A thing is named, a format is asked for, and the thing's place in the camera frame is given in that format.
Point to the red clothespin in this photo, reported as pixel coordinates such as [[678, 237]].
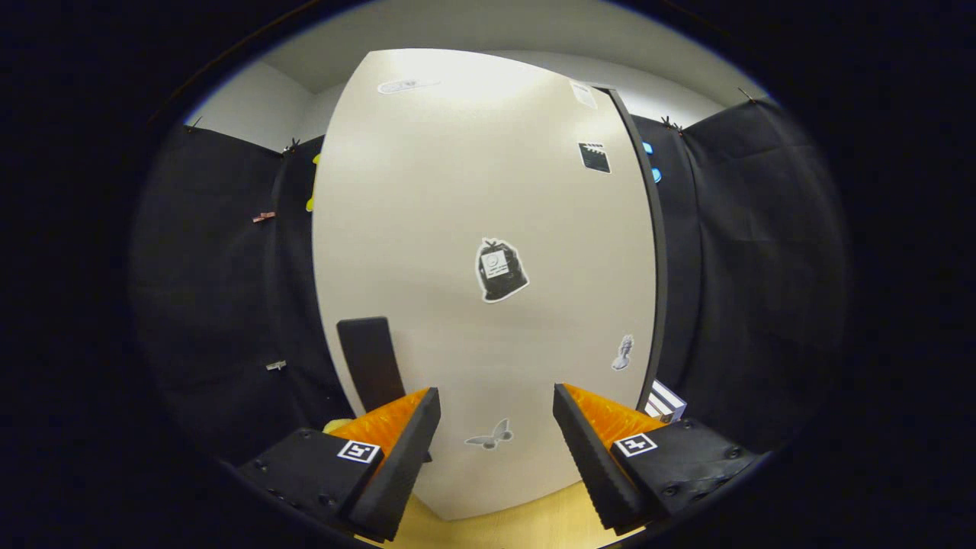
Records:
[[264, 217]]

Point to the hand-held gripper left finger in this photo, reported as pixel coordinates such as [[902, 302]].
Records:
[[400, 473]]

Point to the yellow plush toy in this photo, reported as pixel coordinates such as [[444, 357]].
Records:
[[338, 425]]

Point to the black backdrop cloth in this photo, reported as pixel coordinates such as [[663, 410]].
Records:
[[198, 290]]

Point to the white striped box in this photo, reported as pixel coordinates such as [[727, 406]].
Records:
[[669, 396]]

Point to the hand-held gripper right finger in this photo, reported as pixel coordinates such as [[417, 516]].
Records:
[[593, 465]]

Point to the purple white box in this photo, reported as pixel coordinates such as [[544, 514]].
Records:
[[654, 410]]

